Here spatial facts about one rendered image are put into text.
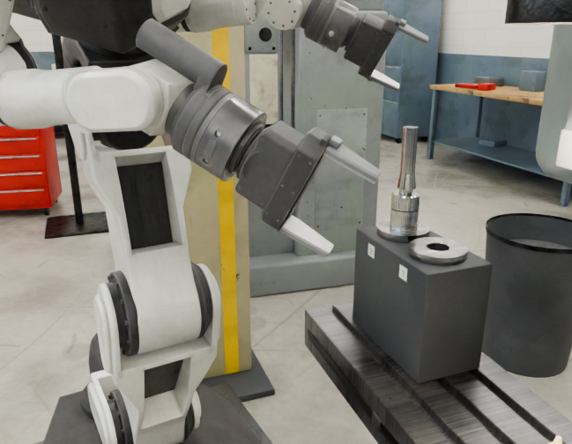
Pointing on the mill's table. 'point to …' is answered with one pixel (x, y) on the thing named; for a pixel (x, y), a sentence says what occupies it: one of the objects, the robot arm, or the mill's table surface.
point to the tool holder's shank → (406, 181)
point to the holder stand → (421, 299)
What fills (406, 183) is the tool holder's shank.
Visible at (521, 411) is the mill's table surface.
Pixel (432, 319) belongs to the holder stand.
